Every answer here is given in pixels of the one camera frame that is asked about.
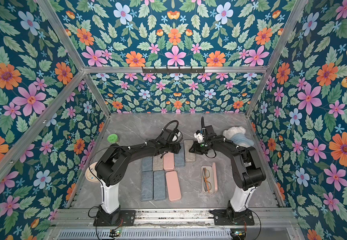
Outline grey case with yellow glasses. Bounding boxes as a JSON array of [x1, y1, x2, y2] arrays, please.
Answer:
[[153, 170, 166, 201]]

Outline green case with black glasses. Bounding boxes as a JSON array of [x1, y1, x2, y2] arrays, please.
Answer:
[[184, 140, 196, 163]]

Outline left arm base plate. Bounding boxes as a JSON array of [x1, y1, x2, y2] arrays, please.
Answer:
[[93, 209, 136, 227]]

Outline grey case with red glasses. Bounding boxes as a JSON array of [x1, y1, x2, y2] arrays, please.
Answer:
[[141, 157, 153, 172]]

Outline cream analog clock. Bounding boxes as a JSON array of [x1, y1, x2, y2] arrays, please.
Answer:
[[85, 163, 99, 183]]

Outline green lidded small jar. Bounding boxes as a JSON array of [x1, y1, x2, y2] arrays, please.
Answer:
[[107, 134, 119, 144]]

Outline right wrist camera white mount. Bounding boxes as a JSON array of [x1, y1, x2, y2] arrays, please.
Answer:
[[194, 131, 205, 143]]

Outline green case with olive glasses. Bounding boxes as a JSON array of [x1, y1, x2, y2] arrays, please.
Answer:
[[174, 152, 185, 168]]

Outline grey case with white glasses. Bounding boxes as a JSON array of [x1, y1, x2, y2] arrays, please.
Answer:
[[140, 171, 153, 202]]

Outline aluminium front rail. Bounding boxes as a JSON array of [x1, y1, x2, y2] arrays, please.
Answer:
[[53, 208, 297, 229]]

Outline pink case with brown glasses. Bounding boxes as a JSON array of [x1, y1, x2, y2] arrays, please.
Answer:
[[163, 153, 175, 172]]

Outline grey case with black glasses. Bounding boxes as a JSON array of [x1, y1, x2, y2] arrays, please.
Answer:
[[152, 156, 163, 171]]

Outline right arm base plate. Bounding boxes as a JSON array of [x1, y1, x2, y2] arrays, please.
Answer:
[[210, 209, 255, 226]]

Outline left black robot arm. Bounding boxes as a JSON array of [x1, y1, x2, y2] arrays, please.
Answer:
[[94, 120, 183, 226]]

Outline orange blue framed glasses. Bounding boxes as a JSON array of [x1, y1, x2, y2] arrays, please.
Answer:
[[203, 168, 212, 193]]

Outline white teddy bear blue shirt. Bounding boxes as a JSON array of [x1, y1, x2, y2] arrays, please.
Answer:
[[223, 127, 254, 148]]

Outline black hook rack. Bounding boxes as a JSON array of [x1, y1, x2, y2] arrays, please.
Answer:
[[141, 67, 206, 75]]

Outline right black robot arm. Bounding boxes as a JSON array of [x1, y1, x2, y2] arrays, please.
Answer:
[[189, 117, 266, 225]]

